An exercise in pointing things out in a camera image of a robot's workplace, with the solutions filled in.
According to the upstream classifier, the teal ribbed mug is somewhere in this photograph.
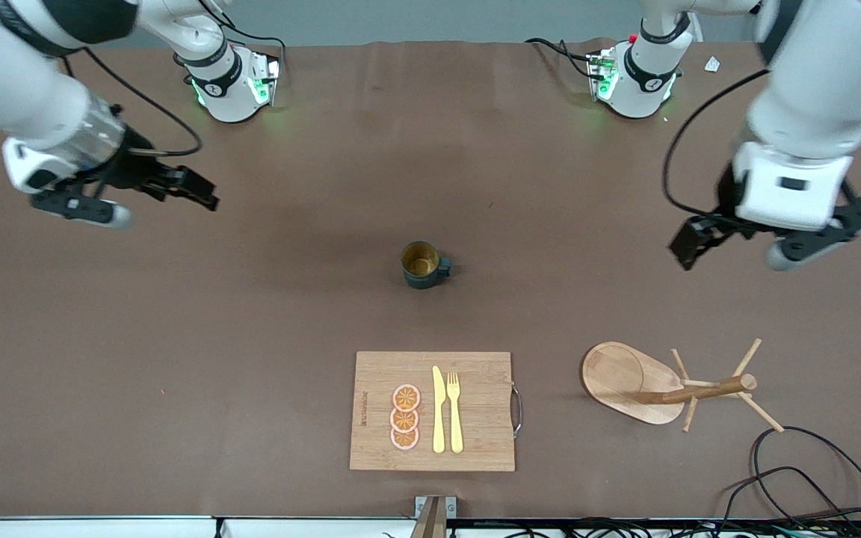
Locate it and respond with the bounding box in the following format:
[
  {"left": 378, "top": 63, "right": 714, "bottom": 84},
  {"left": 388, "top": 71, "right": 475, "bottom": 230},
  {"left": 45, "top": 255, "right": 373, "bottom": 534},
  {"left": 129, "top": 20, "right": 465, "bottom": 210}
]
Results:
[{"left": 401, "top": 241, "right": 453, "bottom": 291}]

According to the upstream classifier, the wooden mug tree stand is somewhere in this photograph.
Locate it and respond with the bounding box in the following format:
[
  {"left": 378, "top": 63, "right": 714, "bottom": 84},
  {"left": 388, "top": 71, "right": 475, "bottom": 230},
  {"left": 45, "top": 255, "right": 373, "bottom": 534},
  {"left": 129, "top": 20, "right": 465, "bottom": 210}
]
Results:
[{"left": 581, "top": 338, "right": 786, "bottom": 434}]

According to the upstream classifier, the brown table cover sheet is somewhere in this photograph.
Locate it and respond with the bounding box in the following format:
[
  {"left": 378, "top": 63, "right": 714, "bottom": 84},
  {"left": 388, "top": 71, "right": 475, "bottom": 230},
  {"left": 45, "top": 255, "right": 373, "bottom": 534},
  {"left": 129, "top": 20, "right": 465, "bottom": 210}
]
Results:
[{"left": 0, "top": 39, "right": 861, "bottom": 521}]

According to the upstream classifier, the bamboo cutting board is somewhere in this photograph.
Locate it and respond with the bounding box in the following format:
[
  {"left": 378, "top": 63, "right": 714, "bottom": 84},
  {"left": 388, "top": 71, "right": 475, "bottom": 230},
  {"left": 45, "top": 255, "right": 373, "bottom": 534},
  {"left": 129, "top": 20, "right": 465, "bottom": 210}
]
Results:
[{"left": 349, "top": 351, "right": 524, "bottom": 472}]

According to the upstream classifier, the yellow plastic fork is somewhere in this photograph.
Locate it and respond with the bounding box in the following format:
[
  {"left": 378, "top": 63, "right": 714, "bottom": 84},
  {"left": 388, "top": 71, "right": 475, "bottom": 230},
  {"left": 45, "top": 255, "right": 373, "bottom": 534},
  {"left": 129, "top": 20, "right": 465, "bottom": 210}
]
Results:
[{"left": 446, "top": 371, "right": 465, "bottom": 454}]

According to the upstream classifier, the yellow plastic knife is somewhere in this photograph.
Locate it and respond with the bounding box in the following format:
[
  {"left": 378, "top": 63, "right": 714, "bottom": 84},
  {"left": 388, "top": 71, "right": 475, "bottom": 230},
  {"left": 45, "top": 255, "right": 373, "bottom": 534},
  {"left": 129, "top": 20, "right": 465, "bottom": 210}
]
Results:
[{"left": 432, "top": 365, "right": 447, "bottom": 454}]

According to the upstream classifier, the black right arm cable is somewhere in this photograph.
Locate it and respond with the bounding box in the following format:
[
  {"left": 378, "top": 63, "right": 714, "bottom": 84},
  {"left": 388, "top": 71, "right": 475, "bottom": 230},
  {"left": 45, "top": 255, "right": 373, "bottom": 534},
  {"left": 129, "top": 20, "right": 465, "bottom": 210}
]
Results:
[{"left": 61, "top": 46, "right": 204, "bottom": 158}]

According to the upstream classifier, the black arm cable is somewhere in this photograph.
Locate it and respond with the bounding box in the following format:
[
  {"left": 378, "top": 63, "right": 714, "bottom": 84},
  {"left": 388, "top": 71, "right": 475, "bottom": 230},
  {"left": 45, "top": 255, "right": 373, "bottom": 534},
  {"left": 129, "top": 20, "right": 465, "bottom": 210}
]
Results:
[
  {"left": 61, "top": 46, "right": 204, "bottom": 158},
  {"left": 661, "top": 69, "right": 770, "bottom": 220}
]

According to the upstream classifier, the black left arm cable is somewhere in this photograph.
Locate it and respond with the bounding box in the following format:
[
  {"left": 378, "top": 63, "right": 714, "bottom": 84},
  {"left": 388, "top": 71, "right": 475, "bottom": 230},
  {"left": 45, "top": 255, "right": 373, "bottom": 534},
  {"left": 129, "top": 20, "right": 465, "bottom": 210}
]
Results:
[{"left": 661, "top": 69, "right": 770, "bottom": 220}]

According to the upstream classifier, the black right base cable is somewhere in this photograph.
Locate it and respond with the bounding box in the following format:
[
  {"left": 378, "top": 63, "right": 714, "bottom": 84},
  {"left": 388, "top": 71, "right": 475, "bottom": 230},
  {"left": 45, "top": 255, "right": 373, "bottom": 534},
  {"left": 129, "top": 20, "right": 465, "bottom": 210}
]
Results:
[{"left": 195, "top": 0, "right": 287, "bottom": 75}]

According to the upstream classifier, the black base cable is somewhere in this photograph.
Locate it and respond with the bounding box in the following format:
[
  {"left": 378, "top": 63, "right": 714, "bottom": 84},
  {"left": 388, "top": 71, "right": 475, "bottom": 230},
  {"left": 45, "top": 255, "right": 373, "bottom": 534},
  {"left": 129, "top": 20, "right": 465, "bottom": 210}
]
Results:
[
  {"left": 195, "top": 0, "right": 287, "bottom": 75},
  {"left": 524, "top": 37, "right": 597, "bottom": 80}
]

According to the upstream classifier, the black looped cable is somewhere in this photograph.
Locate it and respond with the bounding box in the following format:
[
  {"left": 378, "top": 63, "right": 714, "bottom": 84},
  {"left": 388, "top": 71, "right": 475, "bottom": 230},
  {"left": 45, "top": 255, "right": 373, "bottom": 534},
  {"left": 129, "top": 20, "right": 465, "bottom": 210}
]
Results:
[
  {"left": 750, "top": 426, "right": 861, "bottom": 538},
  {"left": 720, "top": 466, "right": 854, "bottom": 538}
]

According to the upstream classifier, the black left base cable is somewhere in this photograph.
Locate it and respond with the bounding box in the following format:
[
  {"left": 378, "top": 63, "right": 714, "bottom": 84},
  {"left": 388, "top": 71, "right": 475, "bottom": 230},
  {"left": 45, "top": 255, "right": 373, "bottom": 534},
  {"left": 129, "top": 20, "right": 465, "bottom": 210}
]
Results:
[{"left": 524, "top": 37, "right": 597, "bottom": 80}]

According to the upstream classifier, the black cable bundle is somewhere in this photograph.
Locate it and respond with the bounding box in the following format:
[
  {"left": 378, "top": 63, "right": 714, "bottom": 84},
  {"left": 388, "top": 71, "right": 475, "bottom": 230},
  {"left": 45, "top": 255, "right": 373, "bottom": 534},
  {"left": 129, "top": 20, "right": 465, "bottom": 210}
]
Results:
[{"left": 382, "top": 519, "right": 861, "bottom": 538}]

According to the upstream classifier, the white table edge rail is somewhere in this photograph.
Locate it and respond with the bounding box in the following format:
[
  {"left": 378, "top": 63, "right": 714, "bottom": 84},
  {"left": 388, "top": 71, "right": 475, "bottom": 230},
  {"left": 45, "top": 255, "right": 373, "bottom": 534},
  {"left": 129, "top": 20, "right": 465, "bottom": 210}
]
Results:
[{"left": 0, "top": 515, "right": 418, "bottom": 538}]

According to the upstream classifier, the metal bracket with post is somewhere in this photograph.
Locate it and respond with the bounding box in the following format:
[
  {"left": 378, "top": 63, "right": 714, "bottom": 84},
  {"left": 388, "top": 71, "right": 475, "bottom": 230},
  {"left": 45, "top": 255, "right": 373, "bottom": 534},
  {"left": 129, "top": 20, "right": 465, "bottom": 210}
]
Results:
[{"left": 410, "top": 495, "right": 458, "bottom": 538}]

